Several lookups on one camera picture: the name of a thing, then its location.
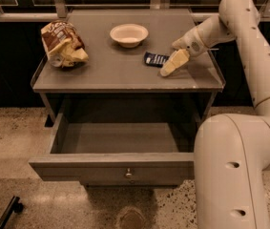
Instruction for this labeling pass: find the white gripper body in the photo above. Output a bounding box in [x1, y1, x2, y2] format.
[172, 25, 211, 57]

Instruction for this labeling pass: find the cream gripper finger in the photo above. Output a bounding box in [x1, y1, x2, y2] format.
[160, 49, 190, 77]

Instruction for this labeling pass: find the blue rxbar blueberry wrapper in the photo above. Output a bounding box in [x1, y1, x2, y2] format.
[144, 52, 169, 68]

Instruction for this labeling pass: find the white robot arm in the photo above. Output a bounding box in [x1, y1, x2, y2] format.
[172, 0, 270, 229]

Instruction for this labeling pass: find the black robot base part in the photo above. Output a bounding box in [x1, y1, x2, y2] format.
[0, 196, 24, 229]

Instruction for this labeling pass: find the open grey top drawer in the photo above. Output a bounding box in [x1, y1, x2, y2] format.
[30, 114, 197, 187]

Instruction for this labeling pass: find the brass drawer knob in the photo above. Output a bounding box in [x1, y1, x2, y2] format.
[125, 168, 133, 178]

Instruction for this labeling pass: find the grey cabinet table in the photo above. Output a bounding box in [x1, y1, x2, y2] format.
[31, 9, 225, 118]

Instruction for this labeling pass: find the white paper bowl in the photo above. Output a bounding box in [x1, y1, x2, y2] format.
[110, 24, 149, 48]

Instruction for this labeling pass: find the brown and yellow chip bag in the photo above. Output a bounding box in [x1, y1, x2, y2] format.
[41, 20, 89, 68]

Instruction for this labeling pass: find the metal railing frame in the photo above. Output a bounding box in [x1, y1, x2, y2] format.
[0, 0, 270, 23]

